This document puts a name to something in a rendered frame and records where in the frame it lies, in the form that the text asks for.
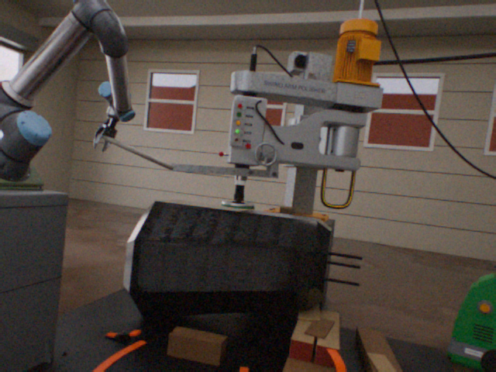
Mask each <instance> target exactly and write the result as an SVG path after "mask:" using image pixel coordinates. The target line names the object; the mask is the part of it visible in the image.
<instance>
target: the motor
mask: <svg viewBox="0 0 496 372"><path fill-rule="evenodd" d="M377 30H378V24H376V23H375V21H373V20H371V19H360V18H358V19H351V20H348V21H345V22H344V23H343V24H342V25H341V29H340V30H339V40H338V46H337V53H336V60H335V67H334V75H333V83H338V82H342V83H348V84H359V85H366V86H372V87H378V88H379V87H380V86H381V84H379V82H377V83H372V82H371V77H372V70H373V64H375V63H376V62H377V61H378V60H379V53H380V48H381V41H380V40H375V39H376V37H377Z"/></svg>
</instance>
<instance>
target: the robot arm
mask: <svg viewBox="0 0 496 372"><path fill-rule="evenodd" d="M73 2H74V7H73V8H72V10H71V13H70V14H68V15H67V17H66V19H65V20H64V21H63V22H61V23H60V25H59V26H58V27H57V28H56V29H55V30H54V33H52V34H51V35H50V36H49V37H48V40H47V41H45V42H44V43H43V44H42V46H41V47H40V48H39V49H38V50H37V51H36V52H35V54H34V55H33V56H32V57H30V59H29V60H28V62H27V63H26V64H25V66H23V67H22V68H21V69H20V71H19V73H18V74H16V75H15V76H14V77H13V79H12V80H4V81H0V130H1V132H2V138H1V139H0V174H1V175H2V176H5V177H11V178H20V177H23V176H24V175H25V174H27V172H28V170H29V164H30V161H31V160H32V159H33V158H34V157H35V156H36V155H37V153H38V152H39V151H41V150H42V147H43V146H44V145H45V144H47V143H48V141H49V138H50V137H51V134H52V130H51V128H50V125H49V123H48V122H47V121H46V120H45V119H44V118H43V117H42V116H41V115H37V114H36V113H35V112H30V111H29V110H30V109H32V108H33V106H34V105H35V104H36V101H35V97H36V96H37V95H38V93H40V92H41V91H42V90H43V89H44V88H45V86H47V84H48V83H49V82H50V81H51V80H52V79H53V78H54V77H55V76H56V74H57V73H58V72H59V71H60V70H61V69H62V68H63V67H64V65H65V64H66V63H67V62H68V61H69V60H70V59H71V58H72V57H73V56H74V54H75V53H77V52H78V51H79V50H80V49H81V46H82V45H83V44H85V43H86V42H87V41H88V40H89V38H90V36H91V35H93V34H95V35H96V36H97V39H98V41H99V43H100V47H101V50H102V52H103V53H104V54H105V55H106V60H107V66H108V71H109V77H110V82H109V81H105V82H103V83H102V84H101V85H100V88H99V94H100V95H101V96H102V97H103V98H105V99H106V101H107V102H108V104H109V107H108V110H107V112H106V113H107V114H108V115H107V116H108V118H109V119H106V120H105V121H104V122H103V123H101V124H99V127H98V130H97V131H96V133H95V141H94V148H95V147H96V146H97V144H98V141H99V140H100V139H101V138H102V135H104V136H109V137H112V138H113V139H114V138H115V136H116V135H117V132H118V130H117V129H115V124H116V123H117V122H119V120H121V121H122V122H128V121H130V120H131V119H134V118H135V116H136V112H135V111H133V109H132V103H131V96H132V95H131V93H130V88H129V80H128V71H127V62H126V54H127V53H128V51H129V43H128V39H126V33H125V31H124V29H123V26H122V25H121V23H120V21H119V18H118V16H117V15H116V14H115V13H114V12H113V11H112V8H111V7H109V5H108V3H107V2H106V0H73ZM17 162H18V163H17Z"/></svg>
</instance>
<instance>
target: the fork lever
mask: <svg viewBox="0 0 496 372"><path fill-rule="evenodd" d="M170 165H172V167H174V169H173V170H171V171H181V172H195V173H206V174H218V175H230V176H243V177H265V178H270V170H257V169H246V168H234V167H211V166H200V164H177V163H170Z"/></svg>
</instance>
